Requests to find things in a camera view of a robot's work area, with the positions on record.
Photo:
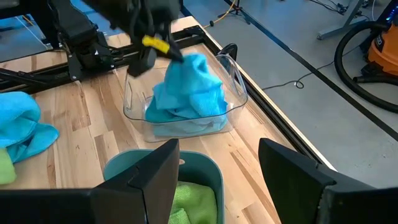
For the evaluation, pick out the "teal plastic basket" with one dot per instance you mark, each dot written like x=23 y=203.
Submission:
x=202 y=169

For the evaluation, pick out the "green microfiber towel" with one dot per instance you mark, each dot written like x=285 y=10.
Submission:
x=178 y=217
x=196 y=199
x=6 y=168

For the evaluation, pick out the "blue microfiber towel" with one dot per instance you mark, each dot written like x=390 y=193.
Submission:
x=21 y=124
x=189 y=84
x=186 y=127

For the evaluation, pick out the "black tripod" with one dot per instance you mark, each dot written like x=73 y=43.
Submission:
x=237 y=9

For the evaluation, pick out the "black aluminium table frame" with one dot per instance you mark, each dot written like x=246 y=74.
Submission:
x=276 y=115

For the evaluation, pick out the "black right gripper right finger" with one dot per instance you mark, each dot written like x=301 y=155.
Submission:
x=326 y=205

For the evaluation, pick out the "black table edge clamp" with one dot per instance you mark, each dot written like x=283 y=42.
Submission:
x=231 y=48

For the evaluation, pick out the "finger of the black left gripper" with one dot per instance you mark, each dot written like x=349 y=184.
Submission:
x=175 y=53
x=143 y=62

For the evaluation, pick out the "clear plastic basket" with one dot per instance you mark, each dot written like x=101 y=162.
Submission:
x=236 y=93

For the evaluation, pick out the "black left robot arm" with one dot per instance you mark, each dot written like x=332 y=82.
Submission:
x=77 y=31

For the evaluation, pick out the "orange shop vacuum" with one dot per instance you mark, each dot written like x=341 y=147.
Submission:
x=385 y=53

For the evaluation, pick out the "grey table leg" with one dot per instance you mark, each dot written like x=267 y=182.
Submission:
x=351 y=15

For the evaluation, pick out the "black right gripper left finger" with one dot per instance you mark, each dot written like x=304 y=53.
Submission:
x=77 y=207

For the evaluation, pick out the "yellow gripper tape band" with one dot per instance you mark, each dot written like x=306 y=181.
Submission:
x=155 y=44

